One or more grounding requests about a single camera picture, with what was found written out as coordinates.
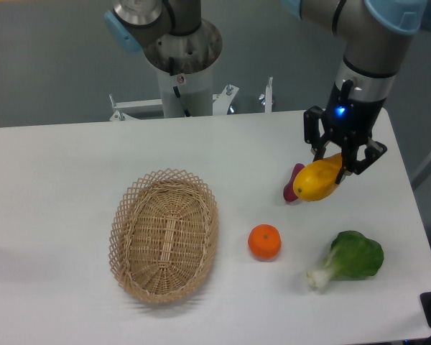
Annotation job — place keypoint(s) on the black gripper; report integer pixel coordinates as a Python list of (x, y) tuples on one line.
[(349, 124)]

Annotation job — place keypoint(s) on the yellow mango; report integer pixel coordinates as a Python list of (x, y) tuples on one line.
[(316, 181)]

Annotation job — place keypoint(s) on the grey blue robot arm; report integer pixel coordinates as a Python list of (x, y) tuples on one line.
[(182, 47)]

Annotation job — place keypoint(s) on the woven wicker basket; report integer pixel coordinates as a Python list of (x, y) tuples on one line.
[(164, 236)]

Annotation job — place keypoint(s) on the green bok choy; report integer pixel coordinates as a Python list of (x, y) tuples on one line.
[(351, 255)]

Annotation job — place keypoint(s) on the orange tangerine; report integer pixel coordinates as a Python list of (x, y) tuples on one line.
[(264, 241)]

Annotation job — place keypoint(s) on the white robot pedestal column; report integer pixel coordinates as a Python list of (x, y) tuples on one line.
[(186, 94)]

